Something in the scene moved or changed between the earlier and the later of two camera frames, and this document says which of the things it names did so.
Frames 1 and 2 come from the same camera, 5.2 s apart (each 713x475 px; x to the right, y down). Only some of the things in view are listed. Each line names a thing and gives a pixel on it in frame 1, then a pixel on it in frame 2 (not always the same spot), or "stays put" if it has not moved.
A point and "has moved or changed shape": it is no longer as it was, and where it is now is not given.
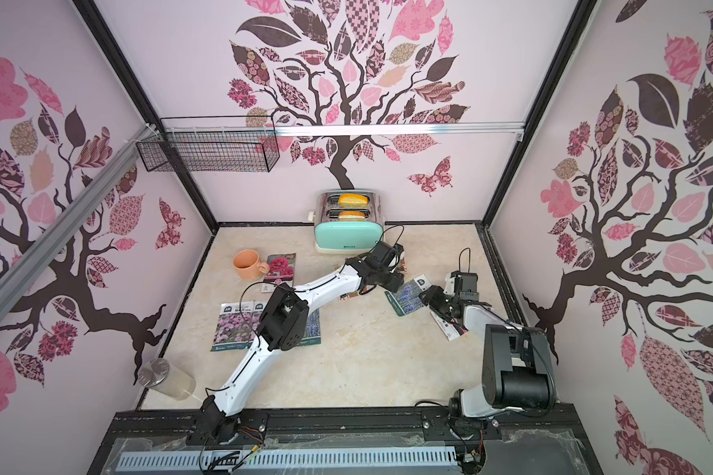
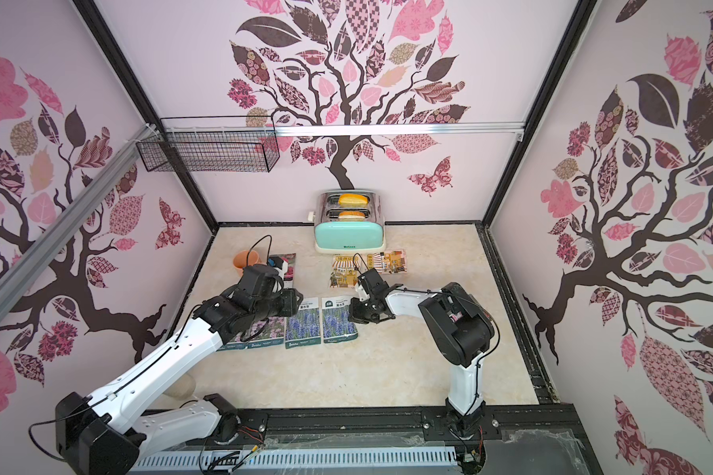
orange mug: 249,266 stays put
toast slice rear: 353,200 stays put
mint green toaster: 347,221 stays put
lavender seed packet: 312,334 stays put
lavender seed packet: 406,298 has moved or changed shape
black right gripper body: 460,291 to 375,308
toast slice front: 352,216 stays put
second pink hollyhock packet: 281,271 stays put
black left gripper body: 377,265 to 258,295
